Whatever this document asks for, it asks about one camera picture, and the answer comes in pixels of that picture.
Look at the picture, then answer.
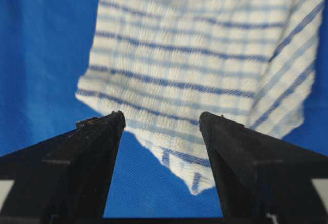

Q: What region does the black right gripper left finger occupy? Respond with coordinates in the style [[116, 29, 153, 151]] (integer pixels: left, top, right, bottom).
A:
[[1, 111, 126, 223]]

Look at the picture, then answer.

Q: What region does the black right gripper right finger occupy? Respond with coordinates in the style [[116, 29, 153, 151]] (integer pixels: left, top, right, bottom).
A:
[[199, 112, 327, 223]]

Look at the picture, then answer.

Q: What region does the white blue striped towel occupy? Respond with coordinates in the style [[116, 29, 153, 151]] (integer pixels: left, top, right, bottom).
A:
[[75, 0, 325, 195]]

